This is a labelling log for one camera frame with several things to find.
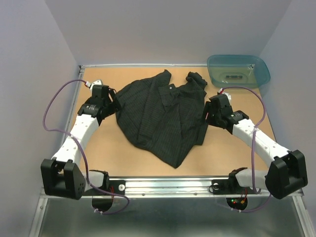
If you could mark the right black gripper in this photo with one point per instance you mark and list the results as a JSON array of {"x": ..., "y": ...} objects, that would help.
[{"x": 209, "y": 109}]

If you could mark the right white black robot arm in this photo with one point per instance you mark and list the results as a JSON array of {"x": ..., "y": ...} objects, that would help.
[{"x": 287, "y": 171}]

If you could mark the aluminium left side rail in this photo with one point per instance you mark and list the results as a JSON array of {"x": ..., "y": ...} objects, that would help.
[{"x": 75, "y": 86}]

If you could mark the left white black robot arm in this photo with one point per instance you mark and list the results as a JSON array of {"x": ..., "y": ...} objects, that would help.
[{"x": 67, "y": 159}]

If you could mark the black striped long sleeve shirt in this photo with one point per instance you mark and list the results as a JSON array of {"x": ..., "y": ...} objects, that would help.
[{"x": 163, "y": 119}]

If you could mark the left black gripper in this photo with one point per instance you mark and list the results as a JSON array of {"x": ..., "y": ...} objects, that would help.
[{"x": 115, "y": 105}]

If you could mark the aluminium front mounting rail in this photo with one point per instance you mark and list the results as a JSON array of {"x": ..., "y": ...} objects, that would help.
[{"x": 140, "y": 187}]

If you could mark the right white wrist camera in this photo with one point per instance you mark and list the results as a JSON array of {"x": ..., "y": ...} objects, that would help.
[{"x": 227, "y": 95}]

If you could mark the teal translucent plastic bin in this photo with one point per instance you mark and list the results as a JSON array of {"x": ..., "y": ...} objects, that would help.
[{"x": 237, "y": 70}]

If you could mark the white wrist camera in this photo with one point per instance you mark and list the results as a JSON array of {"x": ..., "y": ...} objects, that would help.
[
  {"x": 90, "y": 85},
  {"x": 227, "y": 95}
]

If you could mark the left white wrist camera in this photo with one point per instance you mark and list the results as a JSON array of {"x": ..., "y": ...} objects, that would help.
[{"x": 90, "y": 85}]

